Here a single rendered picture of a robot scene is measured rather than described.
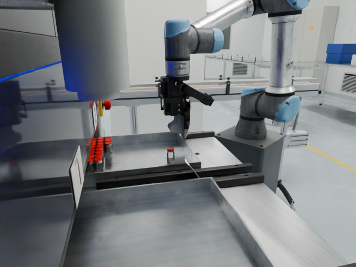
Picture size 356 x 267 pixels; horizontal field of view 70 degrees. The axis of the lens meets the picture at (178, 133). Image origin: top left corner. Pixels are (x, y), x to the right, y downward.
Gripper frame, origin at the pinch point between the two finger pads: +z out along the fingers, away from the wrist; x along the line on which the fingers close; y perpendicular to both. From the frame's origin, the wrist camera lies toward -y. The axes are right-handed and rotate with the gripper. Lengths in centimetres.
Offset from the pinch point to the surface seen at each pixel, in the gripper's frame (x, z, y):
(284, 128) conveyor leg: -86, 34, -102
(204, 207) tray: 34.3, 3.0, 4.9
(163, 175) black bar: 22.0, 1.2, 11.2
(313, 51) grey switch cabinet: -486, -4, -452
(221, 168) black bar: 21.9, 1.5, -3.8
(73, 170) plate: 44, -13, 27
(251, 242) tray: 47.6, 1.0, 1.6
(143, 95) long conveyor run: -82, 1, 5
